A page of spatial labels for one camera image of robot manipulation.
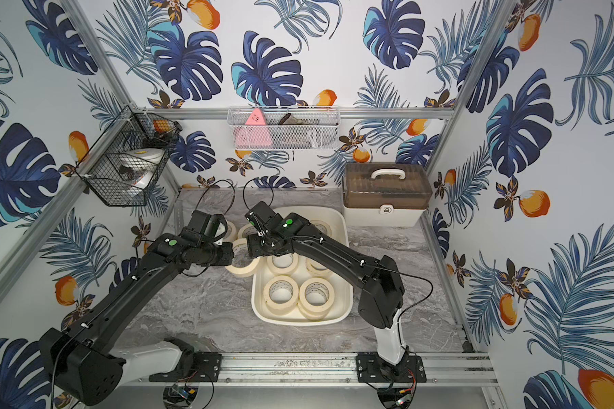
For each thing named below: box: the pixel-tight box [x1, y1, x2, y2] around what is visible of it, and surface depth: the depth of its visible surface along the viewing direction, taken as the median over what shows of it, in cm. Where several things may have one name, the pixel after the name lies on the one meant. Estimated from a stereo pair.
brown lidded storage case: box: [341, 162, 433, 228], surface depth 99 cm
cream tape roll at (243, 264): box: [225, 238, 261, 277], surface depth 77 cm
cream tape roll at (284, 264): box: [266, 252, 300, 276], surface depth 94 cm
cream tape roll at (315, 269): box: [305, 257, 333, 278], surface depth 93 cm
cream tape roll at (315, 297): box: [297, 276, 336, 321], surface depth 84 cm
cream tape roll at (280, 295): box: [262, 275, 300, 317], surface depth 85 cm
